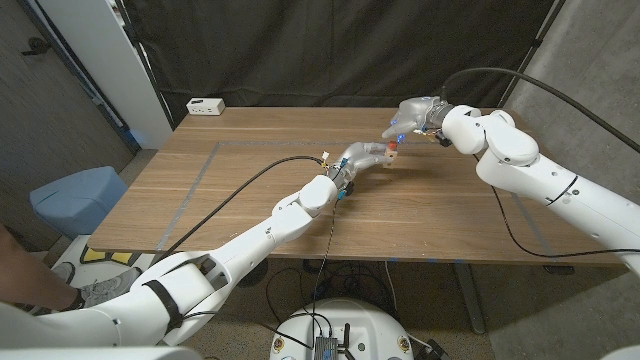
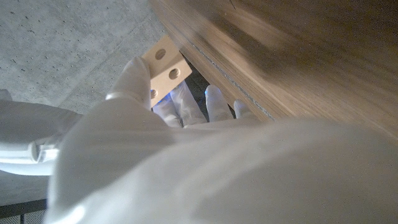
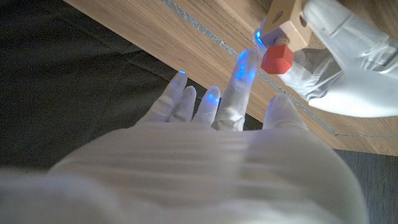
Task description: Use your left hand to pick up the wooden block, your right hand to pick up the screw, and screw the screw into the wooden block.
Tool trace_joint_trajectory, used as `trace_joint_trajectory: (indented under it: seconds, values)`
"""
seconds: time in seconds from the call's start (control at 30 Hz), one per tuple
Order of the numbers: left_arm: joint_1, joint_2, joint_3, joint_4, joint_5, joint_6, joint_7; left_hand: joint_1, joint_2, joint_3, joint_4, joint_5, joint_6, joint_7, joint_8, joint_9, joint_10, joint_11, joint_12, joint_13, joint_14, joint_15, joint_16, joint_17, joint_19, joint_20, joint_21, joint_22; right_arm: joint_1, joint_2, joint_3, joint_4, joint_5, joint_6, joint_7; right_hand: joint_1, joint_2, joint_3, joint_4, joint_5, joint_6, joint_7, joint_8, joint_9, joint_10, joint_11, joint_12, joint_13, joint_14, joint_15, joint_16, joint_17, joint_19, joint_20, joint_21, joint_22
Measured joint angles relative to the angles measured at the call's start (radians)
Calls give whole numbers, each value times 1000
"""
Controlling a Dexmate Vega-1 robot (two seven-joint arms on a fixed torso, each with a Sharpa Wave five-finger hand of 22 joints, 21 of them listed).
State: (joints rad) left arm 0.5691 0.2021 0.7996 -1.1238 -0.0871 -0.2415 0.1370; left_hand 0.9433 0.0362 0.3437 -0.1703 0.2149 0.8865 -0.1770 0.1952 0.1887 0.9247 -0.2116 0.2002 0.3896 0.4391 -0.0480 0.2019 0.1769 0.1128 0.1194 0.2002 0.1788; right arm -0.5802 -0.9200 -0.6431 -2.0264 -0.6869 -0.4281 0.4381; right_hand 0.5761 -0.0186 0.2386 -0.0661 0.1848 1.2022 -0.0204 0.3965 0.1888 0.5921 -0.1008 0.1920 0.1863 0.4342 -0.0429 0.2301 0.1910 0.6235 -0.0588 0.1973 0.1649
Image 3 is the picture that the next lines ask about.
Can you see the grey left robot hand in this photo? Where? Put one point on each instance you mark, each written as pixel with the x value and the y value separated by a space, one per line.
pixel 348 77

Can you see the red-headed wooden screw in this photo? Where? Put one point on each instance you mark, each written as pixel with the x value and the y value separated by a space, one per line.
pixel 276 60

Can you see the wooden block with holes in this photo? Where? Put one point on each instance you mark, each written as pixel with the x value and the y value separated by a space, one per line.
pixel 290 23

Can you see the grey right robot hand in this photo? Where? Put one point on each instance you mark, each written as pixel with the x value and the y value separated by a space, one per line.
pixel 202 180

